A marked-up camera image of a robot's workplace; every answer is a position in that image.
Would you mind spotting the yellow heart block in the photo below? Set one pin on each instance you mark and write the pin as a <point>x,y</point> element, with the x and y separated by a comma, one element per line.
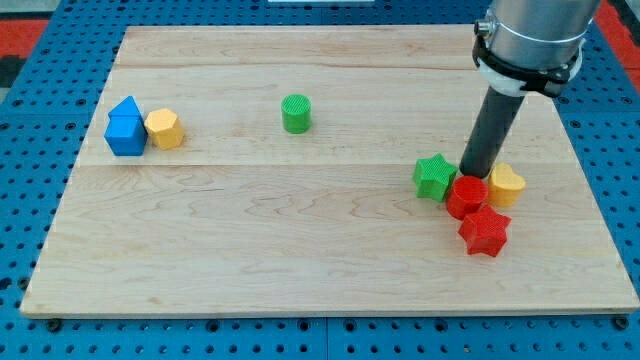
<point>505,186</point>

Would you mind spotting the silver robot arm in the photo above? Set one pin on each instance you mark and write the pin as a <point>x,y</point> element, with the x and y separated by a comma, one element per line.
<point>526,46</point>

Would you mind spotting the green cylinder block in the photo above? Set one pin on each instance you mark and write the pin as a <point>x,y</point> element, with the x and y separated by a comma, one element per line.
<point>296,113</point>

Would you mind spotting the wooden board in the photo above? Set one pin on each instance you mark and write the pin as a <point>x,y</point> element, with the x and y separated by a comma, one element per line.
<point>245,220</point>

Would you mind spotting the green star block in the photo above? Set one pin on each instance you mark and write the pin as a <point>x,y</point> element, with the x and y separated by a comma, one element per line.
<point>433,177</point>

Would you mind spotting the red cylinder block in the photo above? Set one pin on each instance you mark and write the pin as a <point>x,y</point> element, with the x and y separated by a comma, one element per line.
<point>467,195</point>

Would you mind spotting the yellow hexagon block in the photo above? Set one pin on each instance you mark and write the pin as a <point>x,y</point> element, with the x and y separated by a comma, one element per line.
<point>164,128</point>

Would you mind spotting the red star block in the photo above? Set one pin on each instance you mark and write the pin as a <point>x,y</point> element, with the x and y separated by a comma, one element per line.
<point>485,231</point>

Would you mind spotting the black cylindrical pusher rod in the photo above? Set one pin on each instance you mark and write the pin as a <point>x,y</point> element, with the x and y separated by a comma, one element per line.
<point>491,127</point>

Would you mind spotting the blue cube block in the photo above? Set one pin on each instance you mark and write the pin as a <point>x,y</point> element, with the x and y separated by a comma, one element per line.
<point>126,136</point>

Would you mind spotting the blue pentagon block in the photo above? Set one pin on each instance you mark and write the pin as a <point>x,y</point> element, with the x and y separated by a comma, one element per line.
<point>126,108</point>

